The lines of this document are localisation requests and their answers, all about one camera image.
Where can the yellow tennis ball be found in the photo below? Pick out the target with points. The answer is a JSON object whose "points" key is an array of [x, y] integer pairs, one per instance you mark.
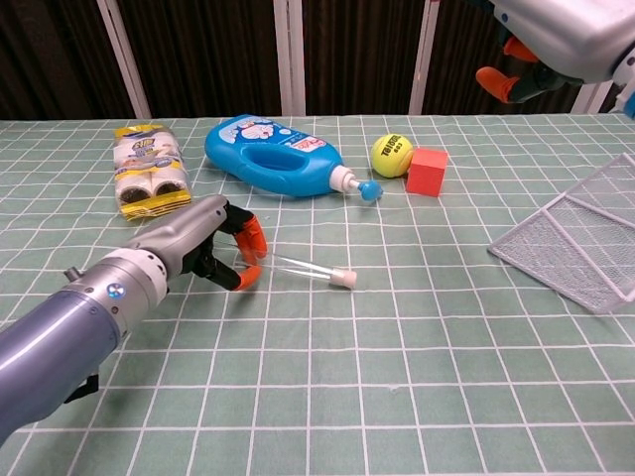
{"points": [[392, 156]]}

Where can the white metal frame post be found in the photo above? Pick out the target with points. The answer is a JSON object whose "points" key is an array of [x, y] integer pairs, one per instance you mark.
{"points": [[422, 74], [124, 59], [588, 99], [290, 59]]}

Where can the blue detergent bottle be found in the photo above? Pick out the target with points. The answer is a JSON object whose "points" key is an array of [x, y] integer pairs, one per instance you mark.
{"points": [[233, 144]]}

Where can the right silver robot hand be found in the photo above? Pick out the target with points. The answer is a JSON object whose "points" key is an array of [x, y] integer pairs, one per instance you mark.
{"points": [[570, 35]]}

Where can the white rubber stopper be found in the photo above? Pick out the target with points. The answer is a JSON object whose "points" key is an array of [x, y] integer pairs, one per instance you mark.
{"points": [[344, 278]]}

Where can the transparent glass test tube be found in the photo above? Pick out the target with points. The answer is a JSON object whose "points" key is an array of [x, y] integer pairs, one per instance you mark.
{"points": [[302, 270]]}

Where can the dark pleated curtain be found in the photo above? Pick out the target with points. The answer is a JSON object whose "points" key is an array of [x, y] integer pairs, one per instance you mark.
{"points": [[208, 49]]}

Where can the yellow pack of rolls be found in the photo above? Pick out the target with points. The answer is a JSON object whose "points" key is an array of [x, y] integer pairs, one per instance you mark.
{"points": [[149, 168]]}

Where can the green checked tablecloth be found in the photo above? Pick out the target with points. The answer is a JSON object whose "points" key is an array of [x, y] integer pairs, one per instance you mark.
{"points": [[317, 396]]}

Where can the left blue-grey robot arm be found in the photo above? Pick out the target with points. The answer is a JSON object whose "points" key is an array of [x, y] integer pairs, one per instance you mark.
{"points": [[64, 337]]}

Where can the red cube block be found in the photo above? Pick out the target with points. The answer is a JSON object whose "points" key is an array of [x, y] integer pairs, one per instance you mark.
{"points": [[426, 173]]}

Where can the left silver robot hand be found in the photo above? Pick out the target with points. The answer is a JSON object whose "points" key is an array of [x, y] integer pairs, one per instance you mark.
{"points": [[188, 233]]}

